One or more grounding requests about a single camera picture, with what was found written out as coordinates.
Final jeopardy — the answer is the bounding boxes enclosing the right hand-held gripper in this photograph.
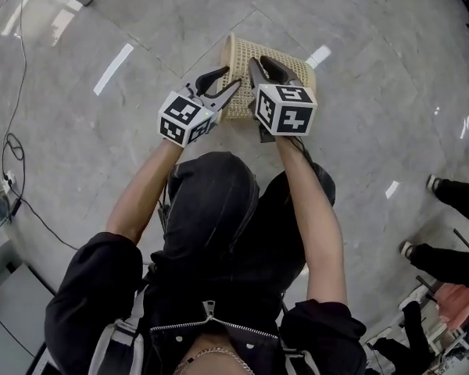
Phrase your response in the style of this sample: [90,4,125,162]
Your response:
[248,55,317,143]

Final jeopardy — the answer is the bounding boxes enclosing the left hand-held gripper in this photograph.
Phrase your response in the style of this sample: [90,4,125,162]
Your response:
[157,65,242,148]

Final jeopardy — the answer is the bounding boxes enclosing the beige plastic basket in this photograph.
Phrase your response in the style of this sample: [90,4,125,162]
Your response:
[218,32,318,121]

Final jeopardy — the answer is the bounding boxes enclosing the person's right forearm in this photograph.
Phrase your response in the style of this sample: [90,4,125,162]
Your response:
[275,134,349,308]

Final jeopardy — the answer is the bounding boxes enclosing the person's left forearm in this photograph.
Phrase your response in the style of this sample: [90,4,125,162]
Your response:
[106,138,181,245]

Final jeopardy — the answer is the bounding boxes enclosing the person's black trousers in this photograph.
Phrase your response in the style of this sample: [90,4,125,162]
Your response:
[162,151,336,288]

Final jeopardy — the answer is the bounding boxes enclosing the person's black zip jacket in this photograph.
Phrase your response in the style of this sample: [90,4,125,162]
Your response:
[44,231,367,375]

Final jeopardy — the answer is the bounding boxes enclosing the black metal rod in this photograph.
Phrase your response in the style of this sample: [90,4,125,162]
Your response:
[452,227,469,252]

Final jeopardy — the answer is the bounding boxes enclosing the pink cloth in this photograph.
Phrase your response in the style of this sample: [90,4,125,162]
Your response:
[435,282,469,330]

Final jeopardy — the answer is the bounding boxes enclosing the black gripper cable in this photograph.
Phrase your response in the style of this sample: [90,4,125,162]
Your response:
[157,170,172,234]

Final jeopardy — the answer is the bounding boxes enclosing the thin white cable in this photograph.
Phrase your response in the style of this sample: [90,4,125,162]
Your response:
[3,0,28,136]

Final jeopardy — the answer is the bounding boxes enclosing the black looped cable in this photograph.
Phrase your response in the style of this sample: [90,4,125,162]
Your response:
[2,133,27,179]

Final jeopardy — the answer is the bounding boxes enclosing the black floor cable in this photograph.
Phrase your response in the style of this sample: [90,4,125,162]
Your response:
[19,197,79,252]

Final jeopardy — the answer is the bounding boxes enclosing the gold chain necklace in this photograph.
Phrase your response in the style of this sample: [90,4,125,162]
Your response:
[174,348,255,375]

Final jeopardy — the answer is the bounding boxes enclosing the grey white shoulder strap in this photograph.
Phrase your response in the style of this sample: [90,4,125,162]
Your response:
[283,348,321,375]
[88,318,145,375]

